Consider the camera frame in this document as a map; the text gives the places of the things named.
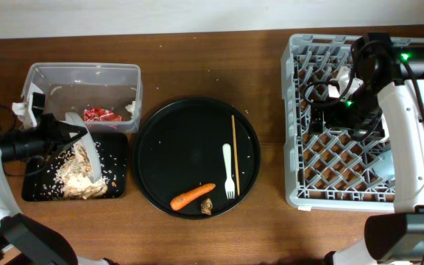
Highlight crumpled white tissue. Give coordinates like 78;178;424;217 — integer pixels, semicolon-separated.
125;101;135;118

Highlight grey plate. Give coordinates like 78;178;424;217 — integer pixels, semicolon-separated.
65;112;102;183

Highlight orange carrot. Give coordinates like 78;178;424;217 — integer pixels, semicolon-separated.
170;183;216;211

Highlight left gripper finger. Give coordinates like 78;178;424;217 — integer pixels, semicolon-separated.
52;140;77;157
59;124;88;137

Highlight grey dishwasher rack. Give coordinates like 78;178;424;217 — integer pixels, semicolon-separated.
281;34;424;212

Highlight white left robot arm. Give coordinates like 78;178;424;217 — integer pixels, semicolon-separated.
0;113;112;265

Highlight clear plastic waste bin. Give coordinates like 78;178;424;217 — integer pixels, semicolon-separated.
21;63;143;133

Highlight round black serving tray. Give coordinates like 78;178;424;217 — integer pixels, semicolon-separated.
132;98;261;220

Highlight wooden chopstick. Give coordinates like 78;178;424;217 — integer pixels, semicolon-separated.
231;115;241;196

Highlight brown food scrap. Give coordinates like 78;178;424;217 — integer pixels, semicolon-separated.
200;198;213;216

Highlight black rectangular tray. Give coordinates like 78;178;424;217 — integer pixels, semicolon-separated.
21;132;128;202

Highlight rice and peanut shells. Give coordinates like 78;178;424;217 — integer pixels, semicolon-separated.
54;142;108;200

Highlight red snack wrapper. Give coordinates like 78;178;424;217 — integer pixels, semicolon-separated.
82;107;122;121

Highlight white plastic fork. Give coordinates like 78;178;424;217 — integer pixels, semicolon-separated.
222;144;235;199

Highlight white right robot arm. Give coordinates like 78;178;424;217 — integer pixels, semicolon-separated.
308;33;424;264

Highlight blue plastic cup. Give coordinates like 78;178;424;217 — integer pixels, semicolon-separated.
373;150;395;181

